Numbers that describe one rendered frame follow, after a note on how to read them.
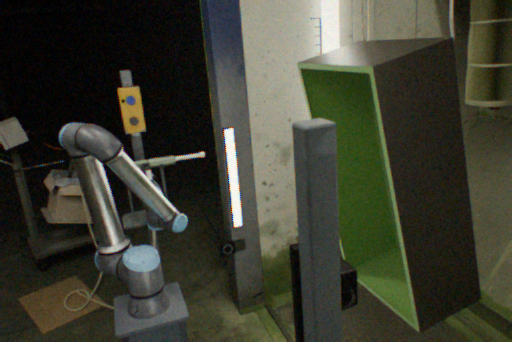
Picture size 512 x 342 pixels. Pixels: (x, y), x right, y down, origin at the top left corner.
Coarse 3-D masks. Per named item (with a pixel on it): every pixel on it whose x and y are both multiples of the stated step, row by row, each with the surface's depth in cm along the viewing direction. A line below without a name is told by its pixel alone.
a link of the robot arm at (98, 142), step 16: (80, 128) 173; (96, 128) 173; (80, 144) 172; (96, 144) 170; (112, 144) 172; (112, 160) 174; (128, 160) 181; (128, 176) 182; (144, 176) 189; (144, 192) 190; (160, 208) 198; (160, 224) 210; (176, 224) 204
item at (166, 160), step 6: (168, 156) 255; (174, 156) 255; (180, 156) 257; (186, 156) 258; (192, 156) 259; (198, 156) 260; (204, 156) 262; (138, 162) 249; (144, 162) 250; (150, 162) 251; (156, 162) 252; (162, 162) 253; (168, 162) 254; (174, 162) 256
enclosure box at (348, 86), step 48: (384, 48) 178; (432, 48) 159; (336, 96) 218; (384, 96) 157; (432, 96) 165; (384, 144) 164; (432, 144) 171; (384, 192) 245; (432, 192) 177; (384, 240) 253; (432, 240) 184; (384, 288) 228; (432, 288) 191
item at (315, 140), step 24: (312, 120) 63; (312, 144) 60; (336, 144) 62; (312, 168) 61; (336, 168) 63; (312, 192) 62; (336, 192) 64; (312, 216) 63; (336, 216) 65; (312, 240) 64; (336, 240) 66; (312, 264) 66; (336, 264) 67; (312, 288) 67; (336, 288) 68; (312, 312) 69; (336, 312) 69; (312, 336) 70; (336, 336) 71
